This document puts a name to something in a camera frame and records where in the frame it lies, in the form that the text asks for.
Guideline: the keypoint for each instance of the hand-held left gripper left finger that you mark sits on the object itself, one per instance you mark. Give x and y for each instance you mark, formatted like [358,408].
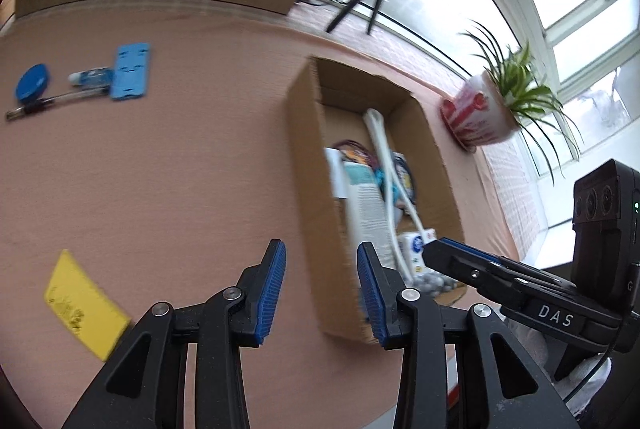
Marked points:
[270,294]

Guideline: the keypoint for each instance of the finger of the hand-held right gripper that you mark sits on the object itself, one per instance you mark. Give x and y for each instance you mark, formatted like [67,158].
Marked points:
[470,249]
[460,266]

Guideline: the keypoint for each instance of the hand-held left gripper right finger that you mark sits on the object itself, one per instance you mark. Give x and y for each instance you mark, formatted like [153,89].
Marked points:
[372,294]

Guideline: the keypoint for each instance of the dotted white tissue pack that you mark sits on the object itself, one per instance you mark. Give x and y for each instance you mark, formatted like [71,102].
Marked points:
[415,249]

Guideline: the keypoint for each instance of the cardboard box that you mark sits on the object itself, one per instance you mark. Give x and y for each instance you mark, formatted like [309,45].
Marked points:
[320,234]

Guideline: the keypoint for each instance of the white lotion bottle blue cap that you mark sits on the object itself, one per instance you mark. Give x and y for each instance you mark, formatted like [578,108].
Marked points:
[370,214]

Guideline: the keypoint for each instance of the dark round case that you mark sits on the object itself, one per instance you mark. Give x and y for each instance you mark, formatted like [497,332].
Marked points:
[406,169]

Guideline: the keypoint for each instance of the light blue tape dispenser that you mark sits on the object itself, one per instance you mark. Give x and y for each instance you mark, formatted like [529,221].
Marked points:
[384,179]

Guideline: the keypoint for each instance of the yellow packet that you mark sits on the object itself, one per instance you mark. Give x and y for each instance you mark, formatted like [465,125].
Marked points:
[85,304]

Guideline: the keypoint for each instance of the blue card holder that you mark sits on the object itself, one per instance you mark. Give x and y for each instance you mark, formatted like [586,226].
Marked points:
[130,71]

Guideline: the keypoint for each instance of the small clear blue bottle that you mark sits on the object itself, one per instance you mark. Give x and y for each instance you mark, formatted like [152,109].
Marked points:
[92,77]

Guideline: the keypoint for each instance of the clear pen black grip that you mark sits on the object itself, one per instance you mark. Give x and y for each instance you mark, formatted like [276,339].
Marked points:
[60,99]

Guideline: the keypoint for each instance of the blue round lid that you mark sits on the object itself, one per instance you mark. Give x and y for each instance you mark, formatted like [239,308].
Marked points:
[32,81]

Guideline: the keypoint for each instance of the person's right hand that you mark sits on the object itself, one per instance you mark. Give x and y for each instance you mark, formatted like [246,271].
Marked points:
[540,349]

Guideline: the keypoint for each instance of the pink table cloth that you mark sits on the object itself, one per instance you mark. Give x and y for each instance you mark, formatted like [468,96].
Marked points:
[175,184]

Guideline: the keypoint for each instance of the green spider plant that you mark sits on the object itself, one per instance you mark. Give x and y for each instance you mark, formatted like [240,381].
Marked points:
[515,84]

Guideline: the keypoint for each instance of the pine wood panel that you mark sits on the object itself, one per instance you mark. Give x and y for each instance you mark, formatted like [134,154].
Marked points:
[6,11]

